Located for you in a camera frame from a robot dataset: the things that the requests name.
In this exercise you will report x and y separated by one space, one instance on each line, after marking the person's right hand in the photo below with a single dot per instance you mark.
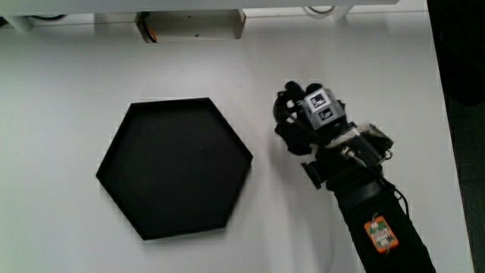
326 110

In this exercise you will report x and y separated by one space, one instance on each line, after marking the black hexagonal tray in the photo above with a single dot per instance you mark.
174 167

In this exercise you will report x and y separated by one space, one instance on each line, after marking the orange sensor module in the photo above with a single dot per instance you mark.
381 235

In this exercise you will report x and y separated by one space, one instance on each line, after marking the white raised shelf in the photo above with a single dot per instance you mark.
151 5

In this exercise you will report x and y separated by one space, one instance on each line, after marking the white shelf leg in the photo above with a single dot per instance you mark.
341 13
19 23

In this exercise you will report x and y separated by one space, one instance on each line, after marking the white desk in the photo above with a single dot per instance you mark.
76 76

